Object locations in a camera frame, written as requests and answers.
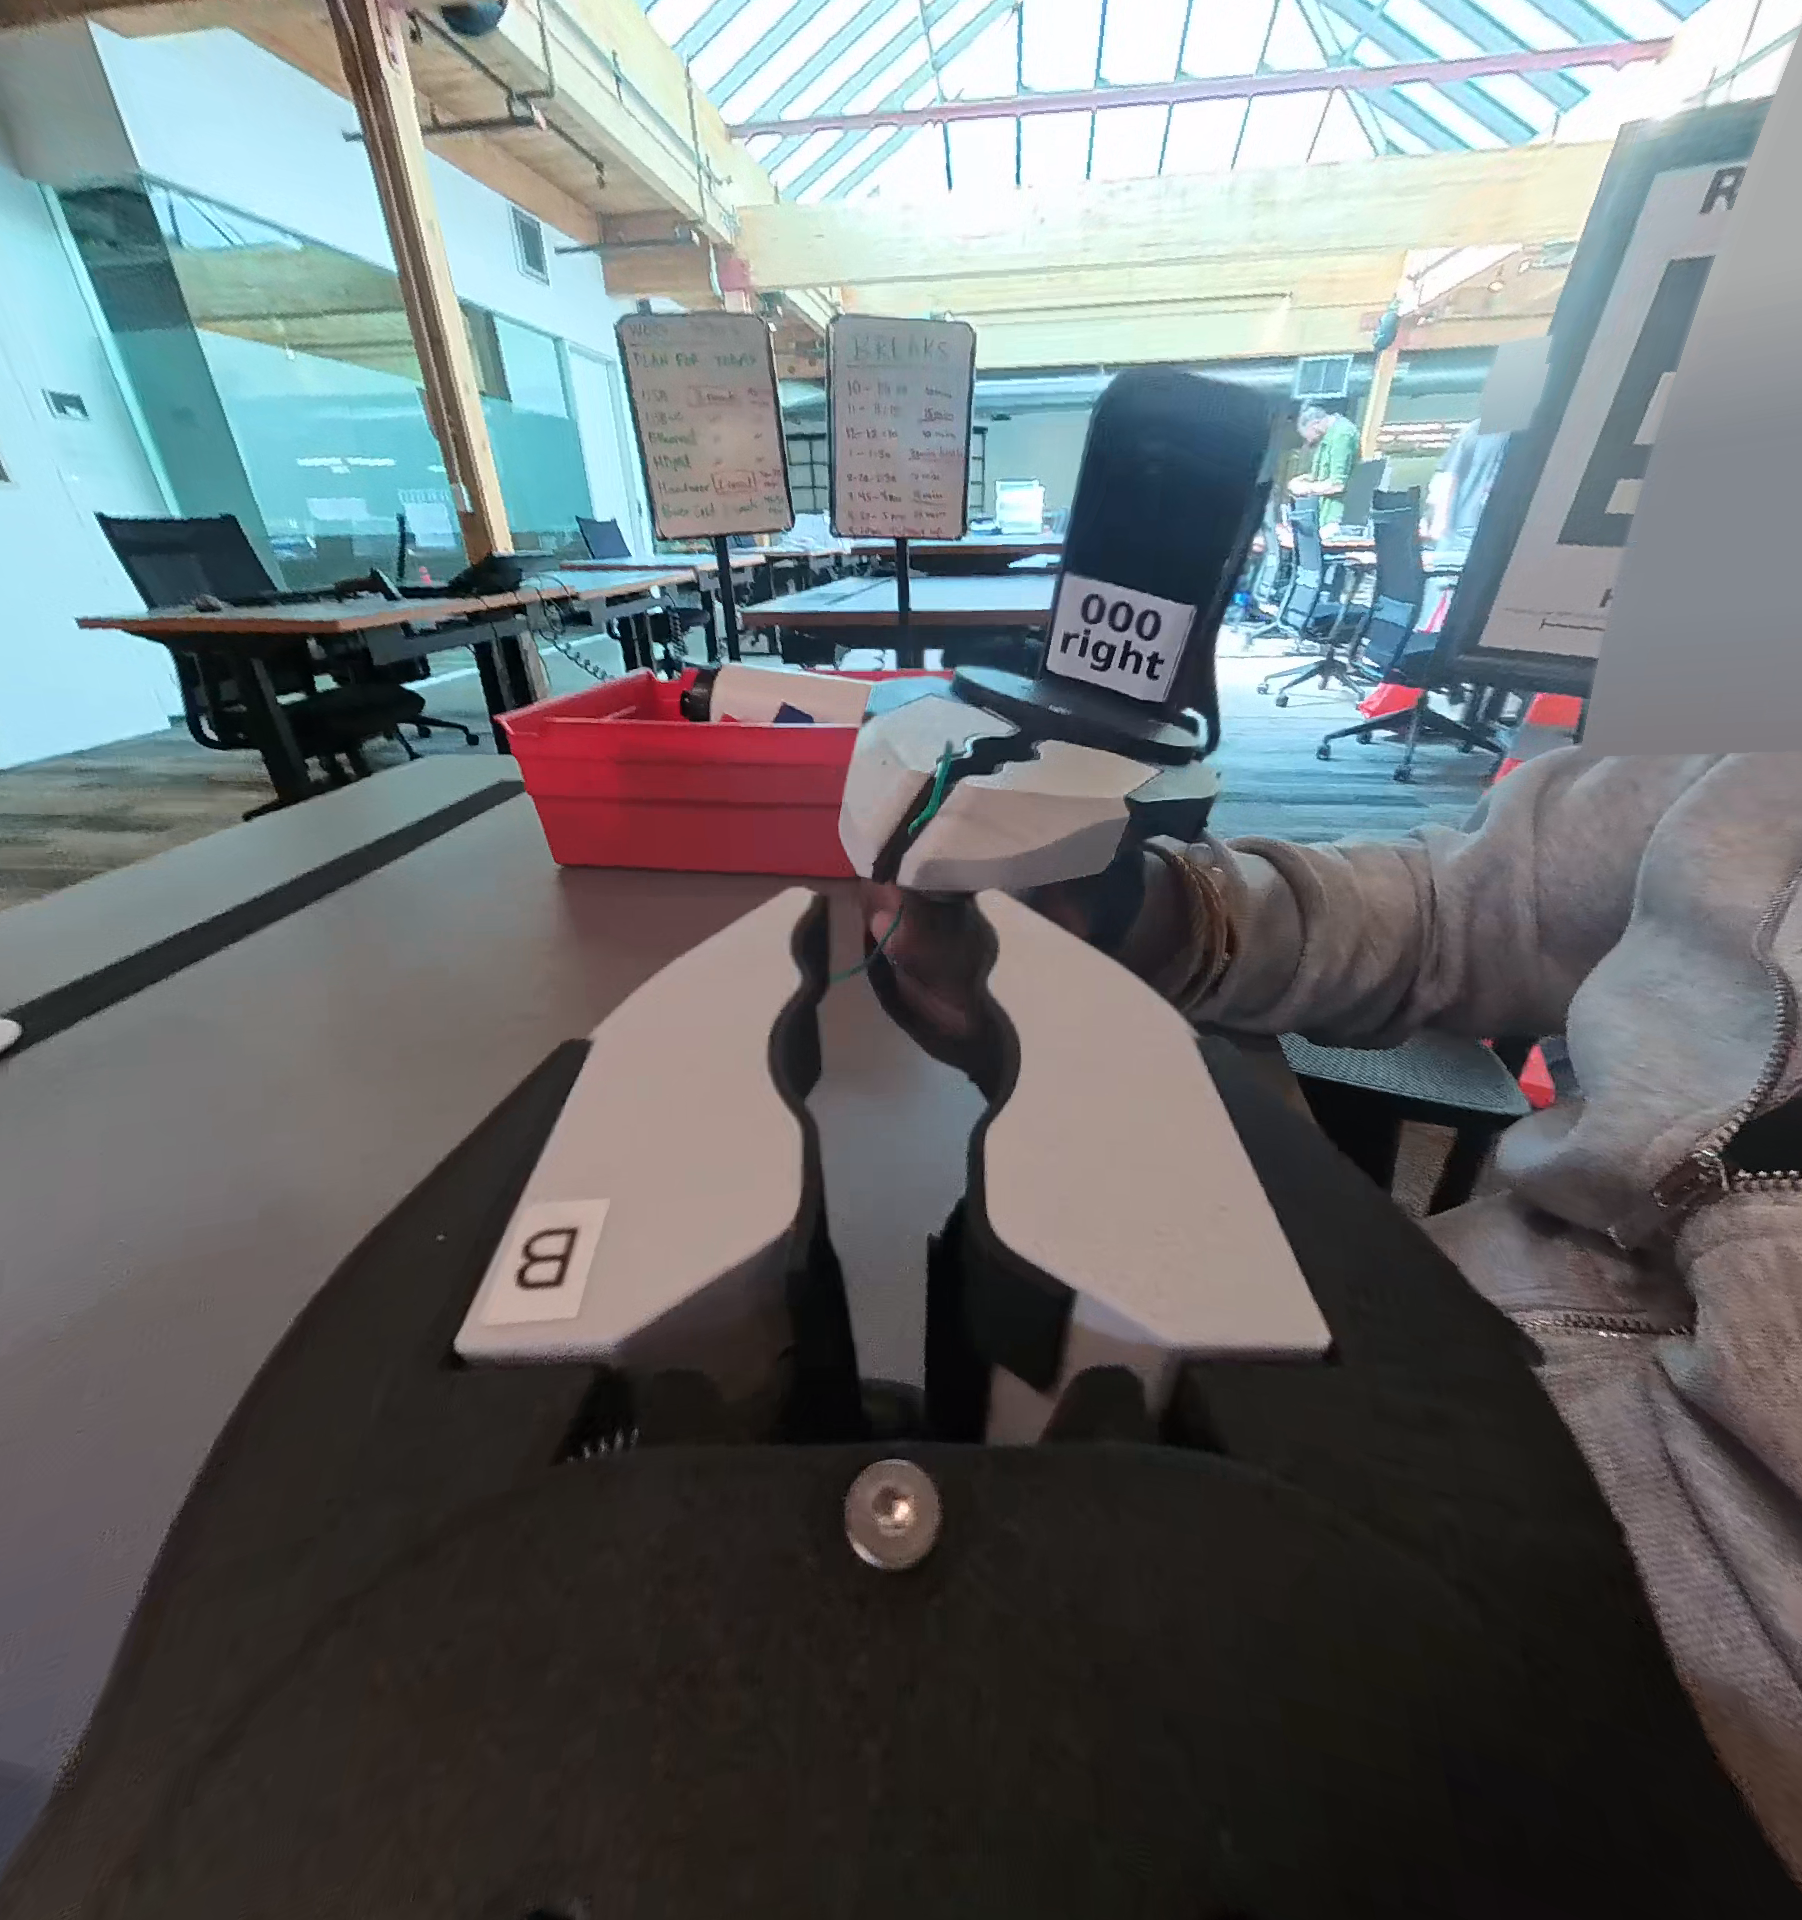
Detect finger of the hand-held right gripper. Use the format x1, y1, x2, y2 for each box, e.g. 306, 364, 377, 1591
838, 696, 1024, 883
899, 741, 1165, 897

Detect white desk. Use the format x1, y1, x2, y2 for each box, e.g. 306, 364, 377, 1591
0, 753, 520, 1021

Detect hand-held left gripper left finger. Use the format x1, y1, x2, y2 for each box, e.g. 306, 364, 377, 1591
453, 883, 832, 1370

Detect person's right hand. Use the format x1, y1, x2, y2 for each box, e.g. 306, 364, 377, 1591
861, 840, 1191, 1073

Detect thin green cord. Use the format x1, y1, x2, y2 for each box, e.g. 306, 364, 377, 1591
826, 743, 981, 995

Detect red plastic bin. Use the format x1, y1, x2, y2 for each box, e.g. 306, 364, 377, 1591
492, 665, 951, 876

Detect whiteboard with red notes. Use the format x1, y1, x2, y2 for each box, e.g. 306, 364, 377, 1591
611, 309, 798, 662
826, 312, 981, 670

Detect person's grey hoodie torso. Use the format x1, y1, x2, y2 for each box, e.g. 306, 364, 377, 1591
1418, 741, 1802, 1920

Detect white bottle black cap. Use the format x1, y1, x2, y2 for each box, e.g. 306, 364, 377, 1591
676, 662, 879, 731

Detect person's right forearm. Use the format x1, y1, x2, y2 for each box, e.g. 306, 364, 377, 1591
1186, 750, 1765, 1051

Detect gold bangles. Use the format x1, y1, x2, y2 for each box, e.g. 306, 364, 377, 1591
1139, 835, 1235, 1020

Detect black office chair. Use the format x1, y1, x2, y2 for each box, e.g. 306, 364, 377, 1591
1317, 486, 1505, 785
94, 511, 480, 769
1257, 501, 1360, 708

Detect black white sign board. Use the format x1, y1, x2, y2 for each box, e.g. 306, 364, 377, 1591
1443, 95, 1780, 700

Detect wooden table black legs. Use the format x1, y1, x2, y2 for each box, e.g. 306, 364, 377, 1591
76, 562, 694, 803
739, 573, 1065, 672

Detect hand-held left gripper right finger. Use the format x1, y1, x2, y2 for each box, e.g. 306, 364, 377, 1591
967, 890, 1336, 1446

